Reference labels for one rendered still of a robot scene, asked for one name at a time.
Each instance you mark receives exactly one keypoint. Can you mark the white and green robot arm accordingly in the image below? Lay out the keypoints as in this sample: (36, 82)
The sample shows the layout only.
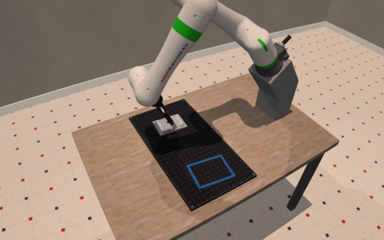
(193, 19)

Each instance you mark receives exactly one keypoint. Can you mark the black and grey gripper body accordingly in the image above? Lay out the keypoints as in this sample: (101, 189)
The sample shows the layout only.
(159, 103)

